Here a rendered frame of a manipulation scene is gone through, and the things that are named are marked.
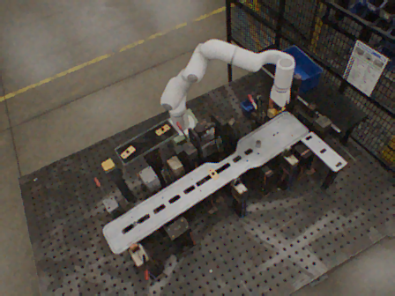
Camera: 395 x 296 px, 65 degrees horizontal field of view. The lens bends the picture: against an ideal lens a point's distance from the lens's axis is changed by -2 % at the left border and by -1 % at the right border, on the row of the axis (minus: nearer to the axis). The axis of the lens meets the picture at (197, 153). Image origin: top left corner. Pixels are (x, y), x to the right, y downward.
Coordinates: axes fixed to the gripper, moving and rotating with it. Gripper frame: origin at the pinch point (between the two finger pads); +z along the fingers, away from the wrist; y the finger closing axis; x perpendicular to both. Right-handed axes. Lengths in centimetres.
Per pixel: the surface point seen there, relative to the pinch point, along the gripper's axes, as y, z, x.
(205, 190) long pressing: 6, 28, -56
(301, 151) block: 17.9, 29.5, 6.6
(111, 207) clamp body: -14, 22, -106
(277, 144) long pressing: 6.1, 27.6, -2.4
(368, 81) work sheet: 16, 2, 55
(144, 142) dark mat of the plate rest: -35, 12, -71
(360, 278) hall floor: 94, 128, 18
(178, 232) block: 19, 25, -82
